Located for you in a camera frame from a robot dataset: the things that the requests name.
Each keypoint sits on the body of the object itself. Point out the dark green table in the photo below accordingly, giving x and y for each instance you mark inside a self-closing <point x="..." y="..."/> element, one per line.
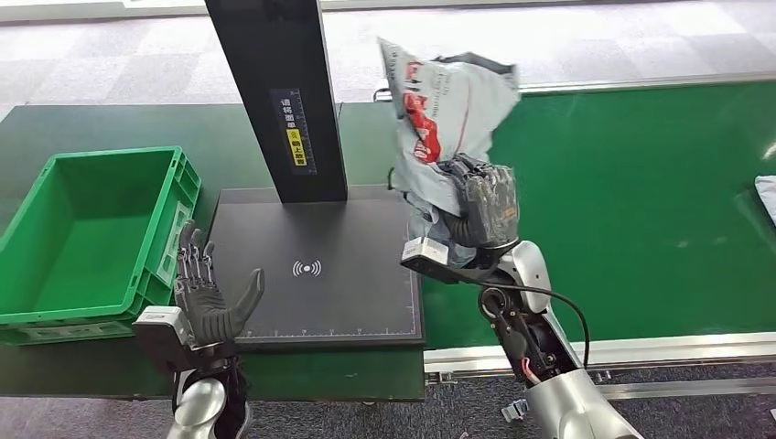
<point x="121" y="124"/>

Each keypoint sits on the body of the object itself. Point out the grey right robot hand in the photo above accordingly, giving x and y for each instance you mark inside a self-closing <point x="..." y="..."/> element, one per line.
<point x="488" y="206"/>

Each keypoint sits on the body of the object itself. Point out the label sticker with yellow patch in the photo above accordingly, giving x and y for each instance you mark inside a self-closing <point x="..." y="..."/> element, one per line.
<point x="294" y="133"/>

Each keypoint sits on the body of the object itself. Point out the aluminium conveyor rail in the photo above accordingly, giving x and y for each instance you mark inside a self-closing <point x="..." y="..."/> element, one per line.
<point x="636" y="83"/>
<point x="697" y="350"/>

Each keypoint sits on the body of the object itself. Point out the grey package with red line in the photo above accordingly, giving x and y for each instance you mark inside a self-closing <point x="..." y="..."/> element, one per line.
<point x="767" y="200"/>

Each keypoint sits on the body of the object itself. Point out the grey package with red print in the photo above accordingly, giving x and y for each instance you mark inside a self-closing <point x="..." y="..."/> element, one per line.
<point x="448" y="103"/>

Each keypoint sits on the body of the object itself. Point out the black scale column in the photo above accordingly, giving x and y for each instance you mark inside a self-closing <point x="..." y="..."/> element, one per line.
<point x="273" y="60"/>

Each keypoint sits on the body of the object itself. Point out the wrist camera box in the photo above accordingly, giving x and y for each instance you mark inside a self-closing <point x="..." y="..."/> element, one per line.
<point x="160" y="330"/>
<point x="427" y="254"/>

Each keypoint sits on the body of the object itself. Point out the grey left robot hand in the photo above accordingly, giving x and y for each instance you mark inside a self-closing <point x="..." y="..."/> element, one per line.
<point x="206" y="309"/>

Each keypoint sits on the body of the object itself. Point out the metal conveyor support bracket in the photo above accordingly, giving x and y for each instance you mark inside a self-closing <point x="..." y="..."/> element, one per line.
<point x="514" y="411"/>

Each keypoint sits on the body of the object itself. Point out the green plastic crate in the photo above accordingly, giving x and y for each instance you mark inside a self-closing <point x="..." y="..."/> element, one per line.
<point x="85" y="242"/>

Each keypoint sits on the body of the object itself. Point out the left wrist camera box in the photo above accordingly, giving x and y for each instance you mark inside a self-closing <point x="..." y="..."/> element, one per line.
<point x="160" y="330"/>

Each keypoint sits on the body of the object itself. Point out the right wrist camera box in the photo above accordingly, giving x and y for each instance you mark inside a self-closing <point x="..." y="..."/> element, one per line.
<point x="427" y="254"/>

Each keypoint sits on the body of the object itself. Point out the green conveyor belt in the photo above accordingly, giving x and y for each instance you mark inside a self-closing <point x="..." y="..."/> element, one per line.
<point x="655" y="212"/>

